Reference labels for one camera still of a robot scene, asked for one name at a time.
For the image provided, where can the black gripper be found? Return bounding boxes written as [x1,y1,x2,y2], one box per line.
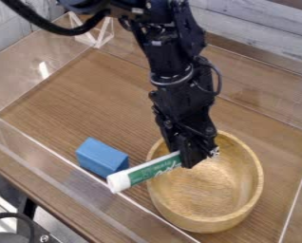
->
[150,56,222,169]

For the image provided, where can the green Expo marker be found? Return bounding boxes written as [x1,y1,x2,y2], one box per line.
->
[108,152,182,194]

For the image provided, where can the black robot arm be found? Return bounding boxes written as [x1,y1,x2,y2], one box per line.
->
[59,0,222,168]

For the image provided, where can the brown wooden bowl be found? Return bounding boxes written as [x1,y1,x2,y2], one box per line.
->
[148,131,265,234]

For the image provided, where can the blue rectangular block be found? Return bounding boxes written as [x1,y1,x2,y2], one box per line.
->
[77,137,130,178]

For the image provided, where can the black table leg bracket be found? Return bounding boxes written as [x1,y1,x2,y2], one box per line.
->
[17,197,63,243]

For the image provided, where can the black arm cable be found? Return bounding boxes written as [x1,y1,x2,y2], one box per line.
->
[0,0,114,37]

